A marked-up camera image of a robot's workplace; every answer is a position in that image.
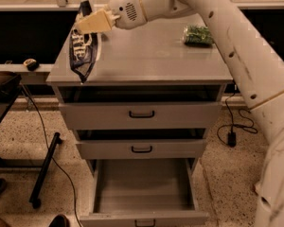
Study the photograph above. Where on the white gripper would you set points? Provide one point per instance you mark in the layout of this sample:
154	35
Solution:
125	8

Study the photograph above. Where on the blue chip bag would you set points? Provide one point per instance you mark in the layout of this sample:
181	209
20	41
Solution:
83	52

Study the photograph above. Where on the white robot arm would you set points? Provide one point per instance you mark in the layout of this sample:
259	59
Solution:
256	68

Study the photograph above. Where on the grey drawer cabinet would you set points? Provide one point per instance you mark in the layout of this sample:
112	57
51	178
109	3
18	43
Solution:
146	64

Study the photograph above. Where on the grey top drawer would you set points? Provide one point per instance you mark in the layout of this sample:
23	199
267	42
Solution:
140	115

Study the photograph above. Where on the grey drawer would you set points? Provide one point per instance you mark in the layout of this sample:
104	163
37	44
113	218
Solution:
143	193
92	147
140	115

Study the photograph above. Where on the grey middle drawer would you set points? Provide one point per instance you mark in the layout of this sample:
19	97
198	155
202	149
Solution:
92	147

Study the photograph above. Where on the grey bottom drawer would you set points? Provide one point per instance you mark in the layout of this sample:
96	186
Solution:
143	193

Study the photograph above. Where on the green crushed can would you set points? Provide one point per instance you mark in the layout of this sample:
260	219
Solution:
197	35

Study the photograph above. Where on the dark side table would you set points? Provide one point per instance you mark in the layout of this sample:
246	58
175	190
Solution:
10	88

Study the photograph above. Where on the black table leg left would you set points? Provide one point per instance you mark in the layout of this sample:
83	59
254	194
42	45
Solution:
34	197

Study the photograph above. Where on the black shoe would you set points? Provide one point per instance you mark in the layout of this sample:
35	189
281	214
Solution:
60	221

